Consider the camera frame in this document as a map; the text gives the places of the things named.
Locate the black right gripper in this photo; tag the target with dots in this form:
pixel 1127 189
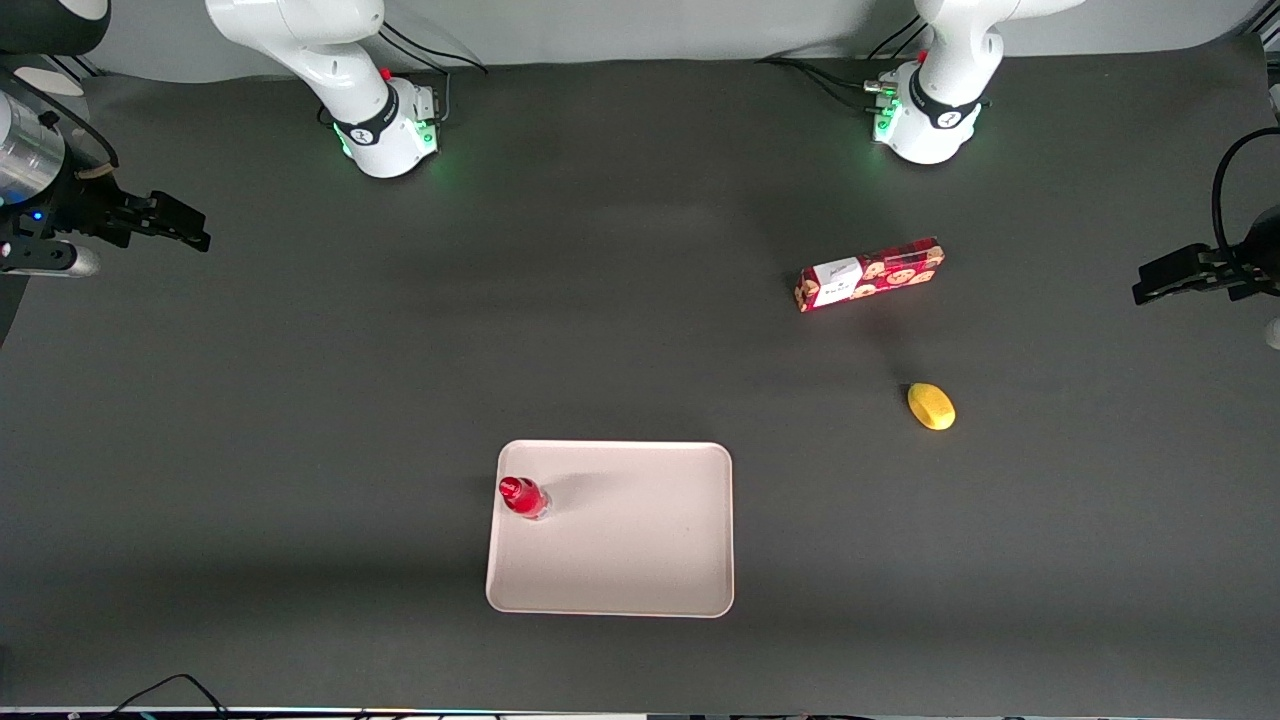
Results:
pixel 88 212

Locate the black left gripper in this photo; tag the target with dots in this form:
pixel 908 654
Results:
pixel 1243 272

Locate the red coke bottle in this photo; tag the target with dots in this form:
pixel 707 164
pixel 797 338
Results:
pixel 523 497

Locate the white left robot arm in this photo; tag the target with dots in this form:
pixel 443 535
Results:
pixel 950 60

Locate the beige rectangular plastic tray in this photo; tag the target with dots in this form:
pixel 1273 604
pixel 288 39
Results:
pixel 630 540

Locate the yellow lemon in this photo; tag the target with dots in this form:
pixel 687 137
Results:
pixel 931 407

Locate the red cookie box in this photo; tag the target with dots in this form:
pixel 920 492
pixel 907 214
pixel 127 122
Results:
pixel 870 275

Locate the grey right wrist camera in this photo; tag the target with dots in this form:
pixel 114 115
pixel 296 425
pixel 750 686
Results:
pixel 45 262

